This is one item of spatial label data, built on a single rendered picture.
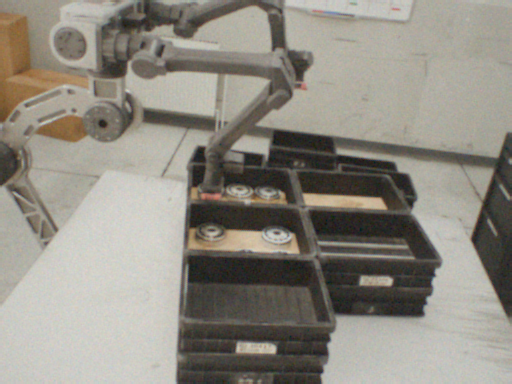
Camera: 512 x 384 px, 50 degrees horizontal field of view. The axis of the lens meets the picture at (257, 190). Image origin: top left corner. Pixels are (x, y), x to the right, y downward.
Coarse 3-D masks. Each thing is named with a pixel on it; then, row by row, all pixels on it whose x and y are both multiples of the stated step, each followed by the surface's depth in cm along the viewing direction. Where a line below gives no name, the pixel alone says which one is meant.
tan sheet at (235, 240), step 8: (192, 232) 187; (232, 232) 190; (240, 232) 191; (248, 232) 191; (256, 232) 192; (192, 240) 183; (232, 240) 186; (240, 240) 186; (248, 240) 187; (256, 240) 187; (192, 248) 179; (200, 248) 180; (208, 248) 180; (216, 248) 181; (224, 248) 181; (232, 248) 182; (240, 248) 182; (248, 248) 183; (256, 248) 183; (264, 248) 184; (288, 248) 185; (296, 248) 186
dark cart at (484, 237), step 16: (496, 176) 300; (496, 192) 302; (496, 208) 299; (480, 224) 318; (496, 224) 295; (480, 240) 315; (496, 240) 293; (480, 256) 312; (496, 256) 290; (496, 272) 283; (496, 288) 287
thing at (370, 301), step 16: (336, 288) 171; (352, 288) 171; (368, 288) 172; (384, 288) 173; (336, 304) 176; (352, 304) 175; (368, 304) 176; (384, 304) 176; (400, 304) 178; (416, 304) 177
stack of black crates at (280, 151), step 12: (276, 132) 345; (288, 132) 344; (300, 132) 344; (276, 144) 349; (288, 144) 348; (300, 144) 347; (312, 144) 346; (324, 144) 346; (276, 156) 322; (288, 156) 322; (300, 156) 321; (312, 156) 320; (324, 156) 319; (336, 156) 319; (288, 168) 324; (300, 168) 324; (312, 168) 324; (324, 168) 323
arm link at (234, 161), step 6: (210, 156) 181; (216, 156) 180; (228, 156) 185; (234, 156) 186; (240, 156) 186; (210, 162) 183; (216, 162) 183; (228, 162) 185; (234, 162) 185; (240, 162) 185; (228, 168) 187; (234, 168) 187; (240, 168) 186
